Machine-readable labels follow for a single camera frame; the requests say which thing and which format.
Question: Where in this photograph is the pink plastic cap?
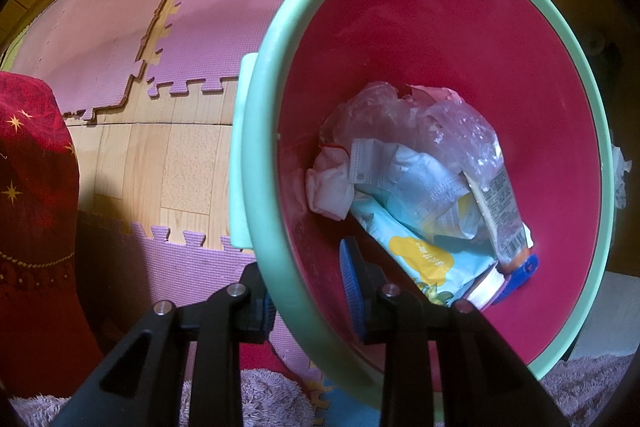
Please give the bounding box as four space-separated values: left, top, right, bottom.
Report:
462 269 506 310

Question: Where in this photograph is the light blue face mask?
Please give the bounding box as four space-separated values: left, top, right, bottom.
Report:
350 138 473 228

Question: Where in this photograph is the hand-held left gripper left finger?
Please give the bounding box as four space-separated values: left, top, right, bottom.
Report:
52 262 276 427

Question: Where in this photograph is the pink foam puzzle mat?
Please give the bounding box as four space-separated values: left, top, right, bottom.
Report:
10 0 211 120

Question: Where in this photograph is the pink paper wrapper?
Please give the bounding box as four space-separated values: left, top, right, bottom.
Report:
405 84 463 105

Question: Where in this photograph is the blue foam puzzle mat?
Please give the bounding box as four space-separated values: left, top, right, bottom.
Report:
320 387 381 427

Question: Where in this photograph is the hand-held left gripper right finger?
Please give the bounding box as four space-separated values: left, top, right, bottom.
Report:
339 237 571 427

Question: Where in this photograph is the white tissue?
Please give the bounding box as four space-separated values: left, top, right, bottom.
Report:
306 146 357 222

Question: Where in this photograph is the white panel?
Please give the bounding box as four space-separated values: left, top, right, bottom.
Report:
570 272 636 360

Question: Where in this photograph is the purple foam puzzle mat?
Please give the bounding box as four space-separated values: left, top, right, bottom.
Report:
145 0 313 98
80 219 321 388

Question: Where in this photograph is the black caster wheel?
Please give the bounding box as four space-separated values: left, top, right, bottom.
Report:
585 32 621 72

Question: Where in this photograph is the light blue wet wipes pack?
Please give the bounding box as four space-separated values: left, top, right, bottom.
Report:
350 197 501 305

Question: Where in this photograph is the white crumpled packaging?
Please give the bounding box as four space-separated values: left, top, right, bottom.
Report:
610 142 632 210

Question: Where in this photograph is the blue plastic clip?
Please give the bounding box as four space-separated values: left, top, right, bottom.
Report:
492 254 540 305

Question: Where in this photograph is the clear plastic bag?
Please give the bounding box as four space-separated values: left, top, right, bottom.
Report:
320 82 503 185

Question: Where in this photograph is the red patterned cloth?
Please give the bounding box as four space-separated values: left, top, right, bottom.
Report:
0 72 103 400

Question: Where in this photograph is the green red plastic basin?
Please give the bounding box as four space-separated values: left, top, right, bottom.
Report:
230 0 615 408

